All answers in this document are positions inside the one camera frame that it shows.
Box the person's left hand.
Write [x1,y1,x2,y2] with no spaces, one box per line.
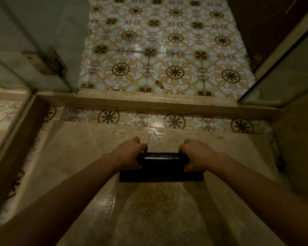
[111,136,148,172]

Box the person's right hand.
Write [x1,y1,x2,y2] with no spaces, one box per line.
[179,138,222,173]

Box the black floor squeegee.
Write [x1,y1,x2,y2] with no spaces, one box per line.
[119,152,204,182]

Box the person's left forearm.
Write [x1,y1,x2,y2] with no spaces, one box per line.
[0,153,118,246]

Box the person's right forearm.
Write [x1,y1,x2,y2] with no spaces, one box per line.
[213,153,308,246]

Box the marble shower threshold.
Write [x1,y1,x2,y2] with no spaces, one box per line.
[36,89,281,120]

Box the glass shower panel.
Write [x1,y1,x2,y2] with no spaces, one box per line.
[238,23,308,107]

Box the metal door hinge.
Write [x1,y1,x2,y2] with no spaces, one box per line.
[23,47,68,76]

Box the glass shower door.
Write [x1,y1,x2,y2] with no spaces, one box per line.
[0,0,90,93]

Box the dark wooden door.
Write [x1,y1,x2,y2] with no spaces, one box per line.
[227,0,308,72]

